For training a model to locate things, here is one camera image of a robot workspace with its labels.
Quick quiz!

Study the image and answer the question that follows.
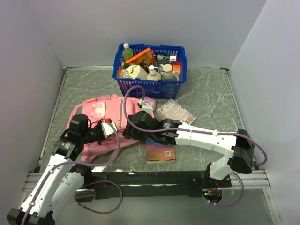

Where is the pink student backpack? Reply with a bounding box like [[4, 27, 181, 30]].
[[65, 94, 155, 165]]

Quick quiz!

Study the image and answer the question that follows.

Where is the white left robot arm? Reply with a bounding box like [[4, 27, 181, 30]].
[[7, 114, 105, 225]]

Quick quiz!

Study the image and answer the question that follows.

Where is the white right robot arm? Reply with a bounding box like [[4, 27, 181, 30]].
[[122, 111, 255, 187]]

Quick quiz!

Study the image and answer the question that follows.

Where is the beige crumpled paper bag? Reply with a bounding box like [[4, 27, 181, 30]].
[[119, 65, 148, 80]]

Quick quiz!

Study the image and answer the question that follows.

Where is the pink cat pencil case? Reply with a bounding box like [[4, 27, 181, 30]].
[[139, 96, 157, 114]]

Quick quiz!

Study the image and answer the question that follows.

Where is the blue sunset cover book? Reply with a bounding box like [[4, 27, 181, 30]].
[[146, 139, 176, 164]]

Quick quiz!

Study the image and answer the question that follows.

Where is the cream pump lotion bottle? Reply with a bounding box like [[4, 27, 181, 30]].
[[147, 65, 162, 81]]

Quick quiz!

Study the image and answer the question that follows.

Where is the blue plastic shopping basket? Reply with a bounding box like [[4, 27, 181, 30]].
[[112, 43, 187, 99]]

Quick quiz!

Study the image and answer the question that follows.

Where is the grey bottle beige cap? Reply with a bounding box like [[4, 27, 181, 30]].
[[162, 64, 177, 81]]

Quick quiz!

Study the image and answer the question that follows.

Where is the orange white small carton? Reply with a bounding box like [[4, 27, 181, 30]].
[[172, 63, 181, 81]]

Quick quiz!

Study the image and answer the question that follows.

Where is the dark green packet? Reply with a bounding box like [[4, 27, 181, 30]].
[[156, 54, 172, 67]]

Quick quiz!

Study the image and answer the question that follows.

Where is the orange cardboard box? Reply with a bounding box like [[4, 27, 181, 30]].
[[125, 47, 155, 66]]

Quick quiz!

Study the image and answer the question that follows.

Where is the green drink bottle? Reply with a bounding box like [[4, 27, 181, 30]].
[[122, 43, 134, 61]]

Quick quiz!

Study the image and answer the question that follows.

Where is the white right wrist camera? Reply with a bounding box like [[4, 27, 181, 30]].
[[139, 99, 155, 115]]

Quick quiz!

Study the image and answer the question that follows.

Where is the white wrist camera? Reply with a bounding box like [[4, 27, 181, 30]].
[[139, 99, 155, 115], [101, 122, 118, 138]]

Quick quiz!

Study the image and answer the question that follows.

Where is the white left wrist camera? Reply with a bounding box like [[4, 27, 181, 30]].
[[101, 122, 118, 138]]

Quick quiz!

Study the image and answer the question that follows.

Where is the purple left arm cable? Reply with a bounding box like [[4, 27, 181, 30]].
[[23, 119, 121, 225]]

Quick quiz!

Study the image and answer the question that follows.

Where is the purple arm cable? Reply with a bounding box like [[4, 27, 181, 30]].
[[23, 119, 121, 225], [123, 85, 268, 167]]

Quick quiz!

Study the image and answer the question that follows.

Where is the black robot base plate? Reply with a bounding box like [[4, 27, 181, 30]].
[[78, 171, 232, 200]]

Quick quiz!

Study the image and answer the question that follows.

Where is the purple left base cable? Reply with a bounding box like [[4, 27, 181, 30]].
[[74, 180, 123, 214]]

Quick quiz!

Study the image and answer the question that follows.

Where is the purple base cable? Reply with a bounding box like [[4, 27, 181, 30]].
[[203, 172, 246, 208], [74, 180, 123, 214]]

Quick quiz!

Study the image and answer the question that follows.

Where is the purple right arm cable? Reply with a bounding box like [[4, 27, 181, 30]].
[[123, 85, 268, 167]]

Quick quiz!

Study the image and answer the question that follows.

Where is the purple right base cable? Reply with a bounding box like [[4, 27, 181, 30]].
[[203, 172, 246, 208]]

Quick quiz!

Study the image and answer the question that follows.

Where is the aluminium frame rail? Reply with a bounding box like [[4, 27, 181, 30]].
[[22, 170, 271, 193]]

